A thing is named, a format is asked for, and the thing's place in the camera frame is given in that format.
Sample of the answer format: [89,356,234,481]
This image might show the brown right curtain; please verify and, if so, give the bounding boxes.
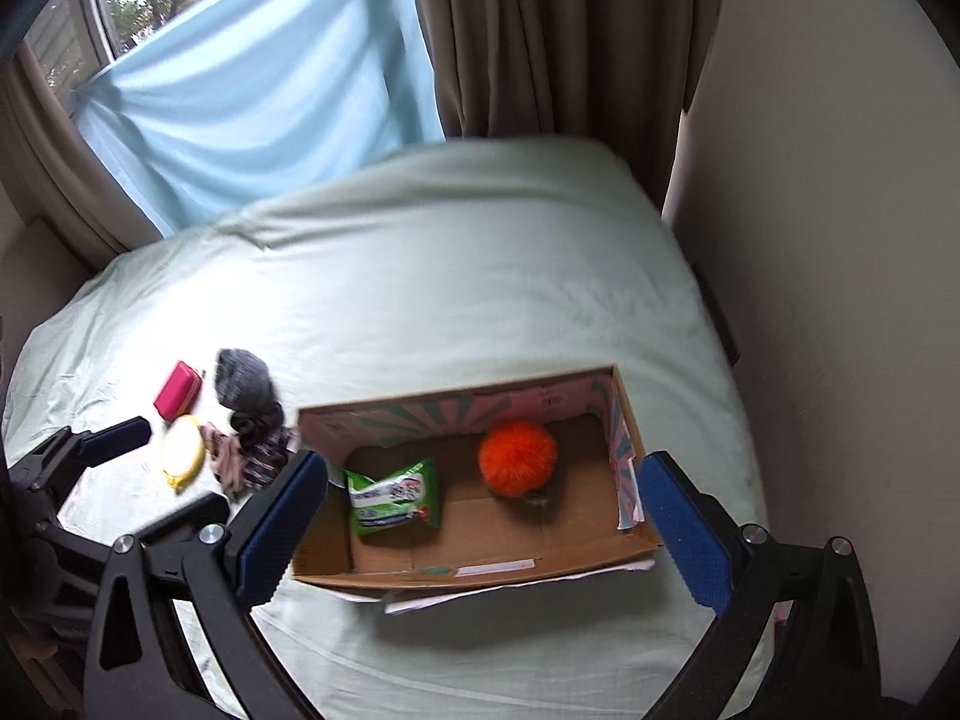
[415,0,721,205]

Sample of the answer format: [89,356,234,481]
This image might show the cardboard box pink lining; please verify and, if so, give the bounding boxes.
[293,366,661,606]

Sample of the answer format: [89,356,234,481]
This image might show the pink beige scrunchie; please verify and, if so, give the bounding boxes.
[200,424,245,499]

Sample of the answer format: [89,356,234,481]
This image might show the yellow rimmed white round pad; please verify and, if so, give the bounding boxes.
[161,415,206,494]

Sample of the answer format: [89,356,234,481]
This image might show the grey fluffy ear muff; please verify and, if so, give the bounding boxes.
[215,348,277,413]

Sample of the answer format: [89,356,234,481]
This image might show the black patterned scrunchie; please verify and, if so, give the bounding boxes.
[238,427,295,489]

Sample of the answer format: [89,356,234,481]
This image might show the brown curtain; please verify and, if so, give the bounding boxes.
[415,0,721,205]
[2,44,161,271]

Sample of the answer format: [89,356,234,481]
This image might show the light blue hanging cloth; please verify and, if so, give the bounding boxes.
[73,0,443,236]

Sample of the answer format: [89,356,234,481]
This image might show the dark black scrunchie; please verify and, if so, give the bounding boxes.
[229,401,285,449]

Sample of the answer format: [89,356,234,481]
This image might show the brown left curtain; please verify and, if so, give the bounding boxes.
[2,44,161,271]

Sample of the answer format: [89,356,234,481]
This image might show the pink zip pouch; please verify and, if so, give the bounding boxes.
[153,361,203,422]

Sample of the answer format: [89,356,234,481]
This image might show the light green bed sheet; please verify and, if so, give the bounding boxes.
[2,138,765,718]

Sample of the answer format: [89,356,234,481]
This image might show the green wet wipes pack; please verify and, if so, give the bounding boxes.
[345,458,441,536]

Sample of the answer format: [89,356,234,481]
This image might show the orange fluffy pompom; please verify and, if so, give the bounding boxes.
[478,419,558,499]

